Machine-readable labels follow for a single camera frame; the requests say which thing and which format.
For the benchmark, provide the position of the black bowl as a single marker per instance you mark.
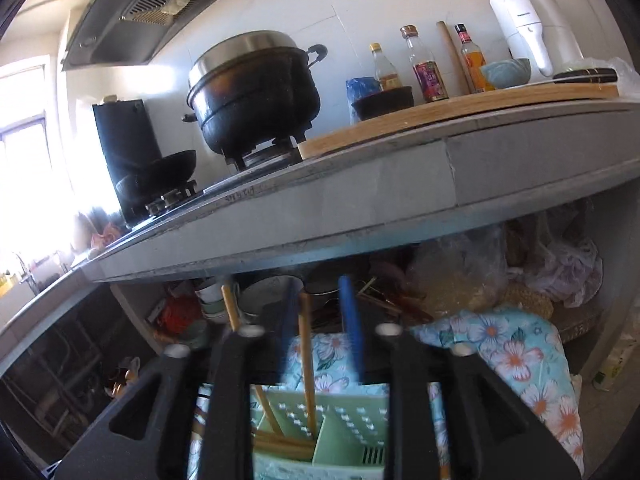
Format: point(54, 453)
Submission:
point(385, 105)

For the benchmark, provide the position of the bright window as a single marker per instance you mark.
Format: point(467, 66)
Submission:
point(25, 160)

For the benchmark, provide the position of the floral light blue blanket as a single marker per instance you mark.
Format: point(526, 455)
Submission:
point(500, 350)

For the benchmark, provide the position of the green perforated utensil holder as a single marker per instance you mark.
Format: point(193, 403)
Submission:
point(345, 425)

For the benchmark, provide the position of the grey concrete counter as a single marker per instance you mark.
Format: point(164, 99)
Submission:
point(350, 185)

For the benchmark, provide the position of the pink white plastic bag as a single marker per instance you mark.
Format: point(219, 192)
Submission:
point(565, 272)

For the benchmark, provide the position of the gas stove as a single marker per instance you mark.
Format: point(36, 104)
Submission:
point(260, 157)

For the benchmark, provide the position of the pink cloth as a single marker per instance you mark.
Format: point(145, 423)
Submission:
point(107, 236)

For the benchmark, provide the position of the plain white bowl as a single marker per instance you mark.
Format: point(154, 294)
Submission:
point(220, 316)

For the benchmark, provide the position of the wooden cutting board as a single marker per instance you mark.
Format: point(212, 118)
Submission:
point(400, 120)

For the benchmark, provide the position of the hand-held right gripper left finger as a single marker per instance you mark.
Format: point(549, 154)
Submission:
point(289, 320)

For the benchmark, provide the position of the steel range hood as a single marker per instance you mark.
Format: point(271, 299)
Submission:
point(150, 10)

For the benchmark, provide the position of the yellow container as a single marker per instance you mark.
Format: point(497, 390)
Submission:
point(5, 281)

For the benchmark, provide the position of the white floral bowl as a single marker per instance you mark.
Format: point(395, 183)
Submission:
point(207, 291)

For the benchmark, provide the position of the purple label sauce bottle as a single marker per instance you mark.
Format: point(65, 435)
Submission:
point(427, 75)

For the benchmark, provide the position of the red snack packets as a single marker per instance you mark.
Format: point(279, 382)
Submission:
point(177, 312)

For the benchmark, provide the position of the wooden chopstick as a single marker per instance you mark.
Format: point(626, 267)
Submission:
point(282, 451)
point(307, 360)
point(285, 439)
point(230, 310)

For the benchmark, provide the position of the blue plastic bag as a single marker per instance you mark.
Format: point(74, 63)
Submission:
point(361, 97)

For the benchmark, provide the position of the green bowl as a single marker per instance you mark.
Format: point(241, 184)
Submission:
point(220, 306)

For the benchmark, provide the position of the light blue bowl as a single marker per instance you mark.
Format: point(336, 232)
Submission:
point(505, 72)

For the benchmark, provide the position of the metal sink faucet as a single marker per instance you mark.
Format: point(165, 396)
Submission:
point(27, 270)

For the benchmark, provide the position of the red cap orange bottle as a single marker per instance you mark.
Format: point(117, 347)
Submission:
point(472, 65)

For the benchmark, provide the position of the black wok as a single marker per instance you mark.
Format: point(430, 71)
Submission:
point(160, 175)

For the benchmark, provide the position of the teal bowl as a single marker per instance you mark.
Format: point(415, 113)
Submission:
point(192, 335)

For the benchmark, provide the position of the white kitchen appliance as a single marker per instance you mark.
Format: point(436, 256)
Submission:
point(540, 25)

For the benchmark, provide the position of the clear plastic bags bundle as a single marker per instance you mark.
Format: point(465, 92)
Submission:
point(455, 270)

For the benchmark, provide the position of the wooden rolling pin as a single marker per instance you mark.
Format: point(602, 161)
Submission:
point(450, 55)

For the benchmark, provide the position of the black cooking pot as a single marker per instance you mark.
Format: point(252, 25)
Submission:
point(255, 100)

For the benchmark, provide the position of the yellow cap sauce bottle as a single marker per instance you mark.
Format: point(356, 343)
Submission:
point(387, 72)

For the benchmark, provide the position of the black stove side panel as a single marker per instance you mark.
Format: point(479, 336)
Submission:
point(125, 135)

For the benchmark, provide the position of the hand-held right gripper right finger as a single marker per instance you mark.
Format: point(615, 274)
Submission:
point(351, 330)

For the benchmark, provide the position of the steel pot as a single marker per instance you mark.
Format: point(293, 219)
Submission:
point(265, 295)

